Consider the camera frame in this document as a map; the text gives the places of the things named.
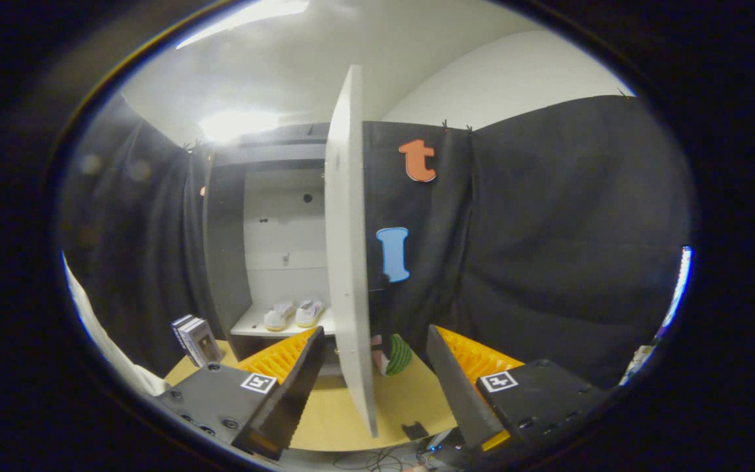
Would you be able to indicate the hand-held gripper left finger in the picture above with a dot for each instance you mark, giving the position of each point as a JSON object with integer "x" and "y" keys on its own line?
{"x": 286, "y": 406}

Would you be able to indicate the white cloth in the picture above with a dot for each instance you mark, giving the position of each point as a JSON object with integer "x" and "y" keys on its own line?
{"x": 145, "y": 383}

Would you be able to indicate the white shoe cabinet door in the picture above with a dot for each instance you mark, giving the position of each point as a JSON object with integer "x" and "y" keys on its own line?
{"x": 350, "y": 262}

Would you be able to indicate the white book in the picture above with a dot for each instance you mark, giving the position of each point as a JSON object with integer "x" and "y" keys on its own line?
{"x": 206, "y": 344}
{"x": 187, "y": 335}
{"x": 179, "y": 326}

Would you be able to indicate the small black bracket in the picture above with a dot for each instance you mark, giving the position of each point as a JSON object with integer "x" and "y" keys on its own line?
{"x": 415, "y": 431}

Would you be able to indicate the grey shoe cabinet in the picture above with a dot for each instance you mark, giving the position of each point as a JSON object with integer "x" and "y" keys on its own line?
{"x": 227, "y": 249}

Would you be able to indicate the white shoe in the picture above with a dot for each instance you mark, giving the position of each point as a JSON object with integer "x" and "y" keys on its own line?
{"x": 309, "y": 313}
{"x": 278, "y": 316}

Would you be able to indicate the black backdrop cloth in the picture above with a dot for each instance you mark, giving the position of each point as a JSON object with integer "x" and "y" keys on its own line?
{"x": 548, "y": 249}

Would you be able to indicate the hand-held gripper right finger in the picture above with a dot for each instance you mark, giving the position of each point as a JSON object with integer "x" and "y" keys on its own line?
{"x": 463, "y": 400}

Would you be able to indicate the green striped watermelon toy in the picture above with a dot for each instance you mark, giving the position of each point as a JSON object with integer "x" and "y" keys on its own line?
{"x": 398, "y": 355}

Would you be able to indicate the ceiling light strip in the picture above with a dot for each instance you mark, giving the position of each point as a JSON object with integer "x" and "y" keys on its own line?
{"x": 236, "y": 124}

